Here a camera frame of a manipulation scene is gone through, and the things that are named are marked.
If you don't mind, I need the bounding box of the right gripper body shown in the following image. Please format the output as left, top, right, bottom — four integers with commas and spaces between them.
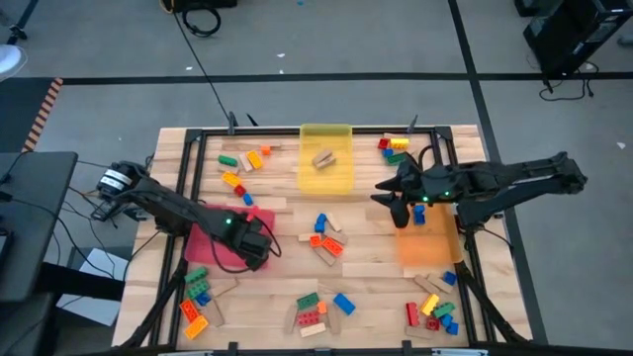
403, 160, 449, 205

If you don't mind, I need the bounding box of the black power cable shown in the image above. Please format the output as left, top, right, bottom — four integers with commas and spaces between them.
538, 61, 600, 103

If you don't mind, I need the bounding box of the white round fan base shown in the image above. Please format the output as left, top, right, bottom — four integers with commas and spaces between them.
0, 43, 29, 81

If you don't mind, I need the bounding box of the orange translucent plastic bin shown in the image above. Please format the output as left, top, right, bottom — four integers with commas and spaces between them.
392, 186, 464, 267

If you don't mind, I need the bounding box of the black desk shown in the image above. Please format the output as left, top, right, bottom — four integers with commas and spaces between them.
0, 150, 79, 304

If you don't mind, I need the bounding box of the long black floor cable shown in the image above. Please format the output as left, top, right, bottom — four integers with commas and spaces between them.
170, 9, 234, 128

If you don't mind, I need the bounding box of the orange long plastic brick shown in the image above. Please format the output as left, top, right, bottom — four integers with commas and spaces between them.
179, 298, 200, 323
320, 236, 345, 259

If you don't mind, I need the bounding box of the black floor equipment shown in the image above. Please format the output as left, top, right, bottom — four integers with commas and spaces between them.
160, 0, 239, 14

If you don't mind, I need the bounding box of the blue long plastic brick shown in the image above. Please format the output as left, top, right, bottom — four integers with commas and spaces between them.
331, 292, 357, 316

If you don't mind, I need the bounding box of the black stand leg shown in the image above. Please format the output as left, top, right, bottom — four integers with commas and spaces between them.
5, 0, 41, 45

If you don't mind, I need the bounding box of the pink translucent plastic bin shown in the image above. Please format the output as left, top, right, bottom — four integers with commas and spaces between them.
181, 203, 277, 271

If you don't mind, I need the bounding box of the coiled black cable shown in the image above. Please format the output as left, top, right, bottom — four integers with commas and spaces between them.
181, 7, 223, 39

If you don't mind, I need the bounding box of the black equipment case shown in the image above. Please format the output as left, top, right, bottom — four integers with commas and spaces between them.
513, 0, 633, 75

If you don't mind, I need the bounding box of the white paper sheet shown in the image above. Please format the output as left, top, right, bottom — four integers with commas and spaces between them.
55, 246, 131, 328

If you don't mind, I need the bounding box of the black metal table frame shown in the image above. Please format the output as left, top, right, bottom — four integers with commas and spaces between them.
118, 126, 533, 356

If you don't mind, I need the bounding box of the yellow translucent plastic bin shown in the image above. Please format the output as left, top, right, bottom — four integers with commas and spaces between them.
298, 123, 356, 196

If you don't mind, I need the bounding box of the striped hazard tape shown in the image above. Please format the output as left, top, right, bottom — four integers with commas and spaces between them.
21, 76, 65, 153

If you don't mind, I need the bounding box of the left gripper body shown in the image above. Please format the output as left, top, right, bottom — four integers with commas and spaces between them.
226, 217, 275, 272

